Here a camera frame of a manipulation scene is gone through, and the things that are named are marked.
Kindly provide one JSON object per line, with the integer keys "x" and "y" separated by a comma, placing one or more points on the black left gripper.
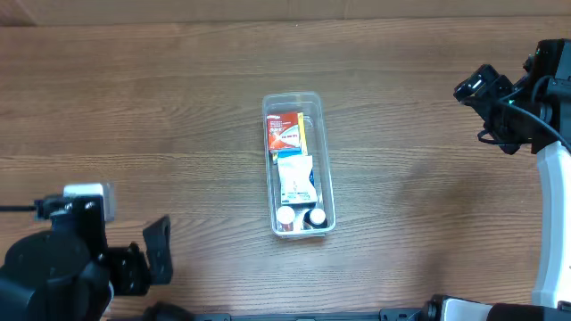
{"x": 129, "y": 271}

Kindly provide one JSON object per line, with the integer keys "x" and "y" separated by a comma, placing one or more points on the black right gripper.
{"x": 498, "y": 119}

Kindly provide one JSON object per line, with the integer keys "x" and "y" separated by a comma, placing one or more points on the orange tablet tube white cap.
{"x": 285, "y": 216}

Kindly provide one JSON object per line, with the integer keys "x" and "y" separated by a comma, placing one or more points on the blue yellow VapoDrops box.
{"x": 303, "y": 151}

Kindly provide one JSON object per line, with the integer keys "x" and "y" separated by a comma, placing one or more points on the white blue medicine box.
{"x": 295, "y": 180}

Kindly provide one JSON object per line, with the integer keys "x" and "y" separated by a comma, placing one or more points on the dark syrup bottle white cap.
{"x": 314, "y": 219}

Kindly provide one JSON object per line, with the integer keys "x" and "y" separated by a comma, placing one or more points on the red white medicine box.
{"x": 283, "y": 132}

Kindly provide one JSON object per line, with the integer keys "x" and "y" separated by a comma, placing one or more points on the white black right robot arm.
{"x": 548, "y": 94}

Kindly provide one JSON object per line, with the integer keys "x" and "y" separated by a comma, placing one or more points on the clear plastic container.
{"x": 309, "y": 103}

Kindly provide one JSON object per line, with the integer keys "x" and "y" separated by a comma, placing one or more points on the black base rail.
{"x": 164, "y": 311}

